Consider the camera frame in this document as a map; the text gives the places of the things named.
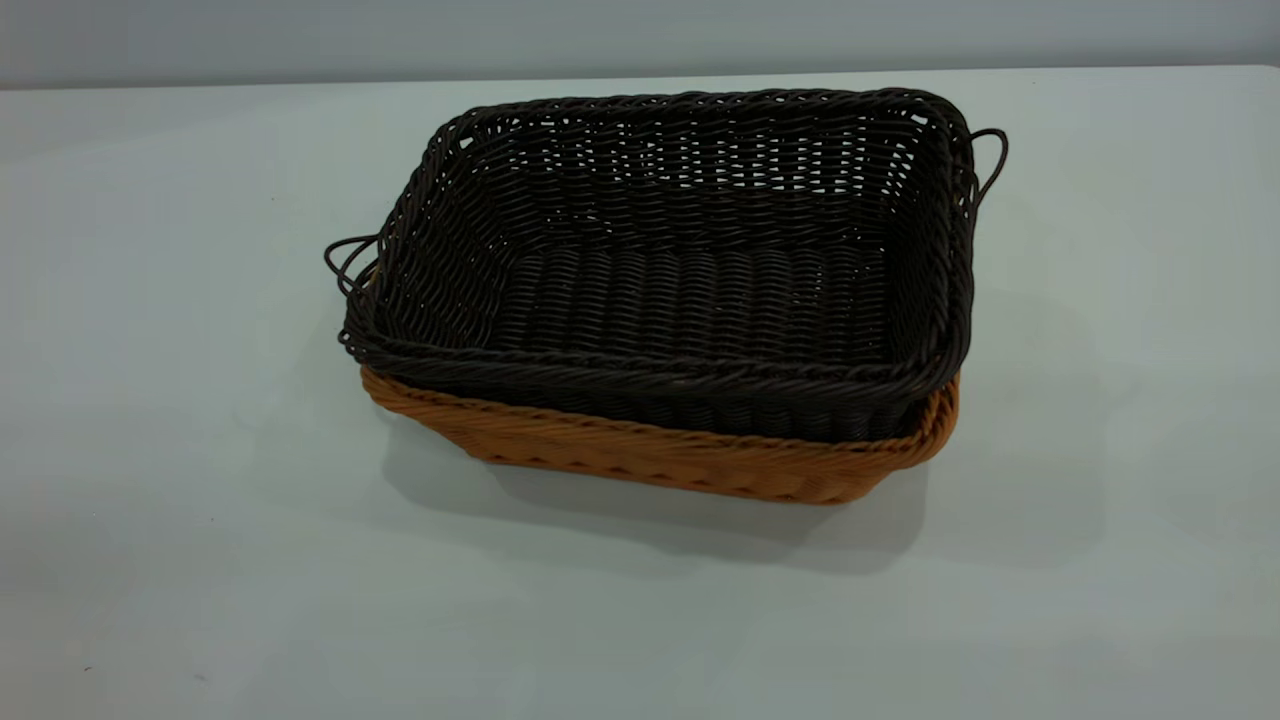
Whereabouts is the orange-brown wicker basket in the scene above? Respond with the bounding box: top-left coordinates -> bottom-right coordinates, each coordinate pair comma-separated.
358,265 -> 961,505

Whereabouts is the dark brown wicker basket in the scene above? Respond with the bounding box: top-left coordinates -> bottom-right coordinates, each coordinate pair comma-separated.
322,87 -> 1009,444

